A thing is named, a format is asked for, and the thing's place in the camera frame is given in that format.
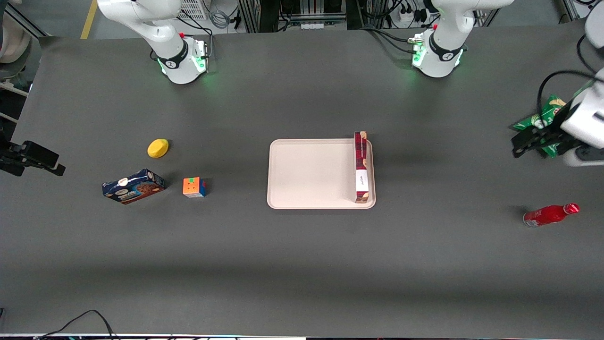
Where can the white vented box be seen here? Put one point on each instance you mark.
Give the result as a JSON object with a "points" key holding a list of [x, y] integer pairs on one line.
{"points": [[193, 9]]}

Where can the green chips bag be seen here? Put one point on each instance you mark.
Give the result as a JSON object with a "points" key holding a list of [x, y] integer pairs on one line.
{"points": [[551, 107]]}

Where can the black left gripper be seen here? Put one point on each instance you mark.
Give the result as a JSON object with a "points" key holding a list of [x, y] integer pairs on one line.
{"points": [[555, 132]]}

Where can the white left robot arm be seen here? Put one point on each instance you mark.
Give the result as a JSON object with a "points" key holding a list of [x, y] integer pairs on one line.
{"points": [[443, 47]]}

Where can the white power strip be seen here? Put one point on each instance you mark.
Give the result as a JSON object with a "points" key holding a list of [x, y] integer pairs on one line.
{"points": [[411, 15], [313, 25]]}

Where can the yellow oval sponge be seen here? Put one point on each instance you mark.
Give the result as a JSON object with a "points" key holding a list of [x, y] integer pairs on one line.
{"points": [[158, 148]]}

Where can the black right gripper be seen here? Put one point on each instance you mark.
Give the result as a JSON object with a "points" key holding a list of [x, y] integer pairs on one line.
{"points": [[10, 156]]}

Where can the red tartan cookie box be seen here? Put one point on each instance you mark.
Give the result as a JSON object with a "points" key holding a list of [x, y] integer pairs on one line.
{"points": [[361, 160]]}

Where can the beige rounded chair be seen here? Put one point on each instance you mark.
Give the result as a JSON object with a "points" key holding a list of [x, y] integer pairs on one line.
{"points": [[14, 33]]}

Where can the colourful puzzle cube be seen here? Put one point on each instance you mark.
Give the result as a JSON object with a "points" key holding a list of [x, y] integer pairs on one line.
{"points": [[192, 187]]}

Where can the cream plastic tray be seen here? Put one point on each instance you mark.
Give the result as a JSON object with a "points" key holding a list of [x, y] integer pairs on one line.
{"points": [[311, 174]]}

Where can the blue cookie box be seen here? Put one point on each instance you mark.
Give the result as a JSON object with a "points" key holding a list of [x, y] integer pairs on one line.
{"points": [[134, 186]]}

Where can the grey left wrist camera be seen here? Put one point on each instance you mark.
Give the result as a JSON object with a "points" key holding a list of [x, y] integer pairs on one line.
{"points": [[585, 155]]}

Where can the red drink bottle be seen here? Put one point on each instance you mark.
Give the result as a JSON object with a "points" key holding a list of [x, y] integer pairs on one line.
{"points": [[547, 216]]}

